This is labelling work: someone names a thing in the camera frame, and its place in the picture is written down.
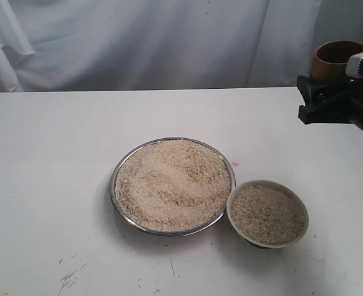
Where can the steel plate with rice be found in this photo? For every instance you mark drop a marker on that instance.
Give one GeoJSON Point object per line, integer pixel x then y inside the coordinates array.
{"type": "Point", "coordinates": [172, 187]}

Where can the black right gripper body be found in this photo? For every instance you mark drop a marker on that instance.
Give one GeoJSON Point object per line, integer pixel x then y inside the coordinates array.
{"type": "Point", "coordinates": [341, 103]}

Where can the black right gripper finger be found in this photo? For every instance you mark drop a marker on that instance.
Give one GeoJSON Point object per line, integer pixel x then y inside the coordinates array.
{"type": "Point", "coordinates": [310, 91]}

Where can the white ceramic bowl with rice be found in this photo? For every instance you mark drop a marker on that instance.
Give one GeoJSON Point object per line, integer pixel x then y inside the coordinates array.
{"type": "Point", "coordinates": [266, 214]}

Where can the brown wooden cup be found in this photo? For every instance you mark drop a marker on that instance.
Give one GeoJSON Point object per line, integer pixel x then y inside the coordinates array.
{"type": "Point", "coordinates": [330, 60]}

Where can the white backdrop curtain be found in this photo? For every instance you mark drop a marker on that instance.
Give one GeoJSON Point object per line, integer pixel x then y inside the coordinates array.
{"type": "Point", "coordinates": [133, 45]}

